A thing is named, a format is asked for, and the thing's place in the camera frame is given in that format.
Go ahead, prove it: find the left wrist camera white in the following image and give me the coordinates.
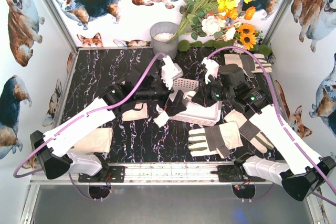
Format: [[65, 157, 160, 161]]
[[161, 56, 183, 90]]

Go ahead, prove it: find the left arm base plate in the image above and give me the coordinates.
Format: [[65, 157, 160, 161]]
[[78, 165, 125, 183]]

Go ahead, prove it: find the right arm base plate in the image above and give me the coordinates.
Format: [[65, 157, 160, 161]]
[[210, 165, 266, 183]]

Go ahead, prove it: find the white plastic storage basket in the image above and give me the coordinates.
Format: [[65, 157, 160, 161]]
[[156, 78, 222, 126]]

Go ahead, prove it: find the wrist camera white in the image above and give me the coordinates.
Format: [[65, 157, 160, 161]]
[[201, 58, 219, 84], [161, 56, 183, 90]]

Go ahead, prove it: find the right edge work glove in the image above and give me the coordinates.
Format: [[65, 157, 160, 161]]
[[224, 110, 274, 154]]

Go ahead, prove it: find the artificial flower bouquet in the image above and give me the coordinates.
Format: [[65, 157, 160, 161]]
[[169, 0, 270, 51]]

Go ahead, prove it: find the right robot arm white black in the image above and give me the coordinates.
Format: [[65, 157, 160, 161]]
[[188, 64, 335, 201]]

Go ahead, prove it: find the grey metal bucket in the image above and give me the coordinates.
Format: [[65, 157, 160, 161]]
[[150, 22, 179, 59]]

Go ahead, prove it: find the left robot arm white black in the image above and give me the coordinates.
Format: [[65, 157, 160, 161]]
[[30, 73, 186, 181]]

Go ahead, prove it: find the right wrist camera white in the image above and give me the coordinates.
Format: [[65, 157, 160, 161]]
[[201, 58, 219, 84]]

